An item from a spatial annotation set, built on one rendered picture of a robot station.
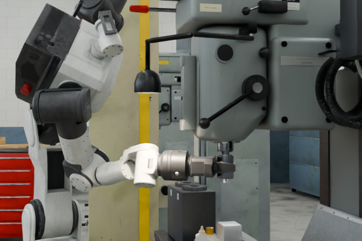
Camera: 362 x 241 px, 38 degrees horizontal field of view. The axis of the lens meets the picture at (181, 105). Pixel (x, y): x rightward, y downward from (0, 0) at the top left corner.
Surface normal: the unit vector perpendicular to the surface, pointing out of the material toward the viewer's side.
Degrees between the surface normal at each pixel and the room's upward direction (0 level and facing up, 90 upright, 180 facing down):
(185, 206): 90
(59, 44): 58
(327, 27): 90
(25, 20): 90
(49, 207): 81
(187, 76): 90
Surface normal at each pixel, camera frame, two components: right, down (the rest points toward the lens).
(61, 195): 0.57, 0.07
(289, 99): 0.20, -0.02
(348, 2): -0.98, 0.00
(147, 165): -0.14, -0.38
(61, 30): 0.48, -0.54
